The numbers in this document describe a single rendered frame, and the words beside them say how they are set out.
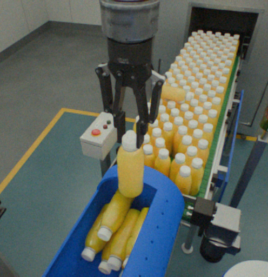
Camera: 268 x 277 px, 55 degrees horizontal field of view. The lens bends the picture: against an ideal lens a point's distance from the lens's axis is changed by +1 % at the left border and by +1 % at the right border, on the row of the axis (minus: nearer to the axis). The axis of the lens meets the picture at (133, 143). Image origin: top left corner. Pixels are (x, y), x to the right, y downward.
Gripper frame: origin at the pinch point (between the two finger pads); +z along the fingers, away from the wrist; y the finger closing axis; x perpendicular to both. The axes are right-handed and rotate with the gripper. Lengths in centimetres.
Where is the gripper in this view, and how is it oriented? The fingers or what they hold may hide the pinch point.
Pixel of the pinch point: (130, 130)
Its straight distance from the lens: 55.6
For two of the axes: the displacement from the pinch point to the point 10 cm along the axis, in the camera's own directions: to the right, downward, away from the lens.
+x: 3.7, -6.3, 6.8
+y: 9.3, 2.6, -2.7
